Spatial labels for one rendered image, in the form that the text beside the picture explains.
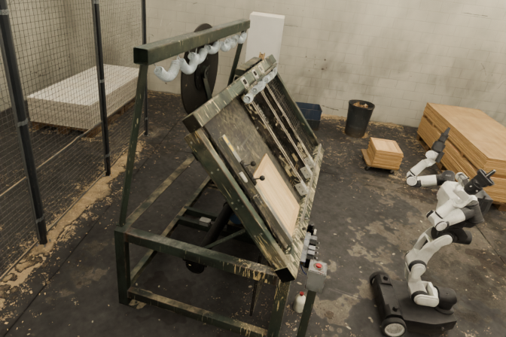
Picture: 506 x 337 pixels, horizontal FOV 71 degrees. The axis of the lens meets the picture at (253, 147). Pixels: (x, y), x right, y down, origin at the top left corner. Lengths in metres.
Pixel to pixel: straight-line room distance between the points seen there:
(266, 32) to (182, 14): 2.32
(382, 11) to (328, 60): 1.37
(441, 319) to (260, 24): 4.86
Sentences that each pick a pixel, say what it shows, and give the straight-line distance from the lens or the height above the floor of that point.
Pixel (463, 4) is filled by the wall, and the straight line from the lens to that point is 8.40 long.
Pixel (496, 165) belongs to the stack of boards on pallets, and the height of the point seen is 0.70.
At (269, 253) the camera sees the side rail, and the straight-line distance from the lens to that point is 2.52.
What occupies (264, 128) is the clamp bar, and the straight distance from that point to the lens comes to 3.10.
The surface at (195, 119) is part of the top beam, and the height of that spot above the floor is 1.83.
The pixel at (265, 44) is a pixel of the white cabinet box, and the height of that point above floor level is 1.61.
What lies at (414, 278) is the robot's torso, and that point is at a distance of 3.47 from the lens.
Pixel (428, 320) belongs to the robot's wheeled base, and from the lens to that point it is 3.72.
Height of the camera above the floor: 2.65
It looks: 26 degrees down
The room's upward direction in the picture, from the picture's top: 7 degrees clockwise
